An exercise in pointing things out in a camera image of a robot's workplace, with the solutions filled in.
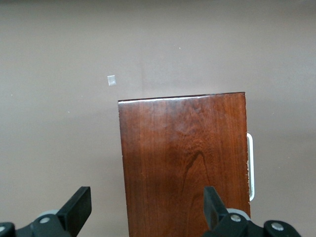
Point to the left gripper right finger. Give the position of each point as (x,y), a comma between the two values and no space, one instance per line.
(214,212)

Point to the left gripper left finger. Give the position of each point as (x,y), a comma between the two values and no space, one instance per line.
(74,212)

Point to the small grey tape piece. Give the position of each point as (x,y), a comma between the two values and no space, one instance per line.
(111,80)

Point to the dark brown wooden drawer cabinet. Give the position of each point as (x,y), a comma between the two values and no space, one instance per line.
(182,153)

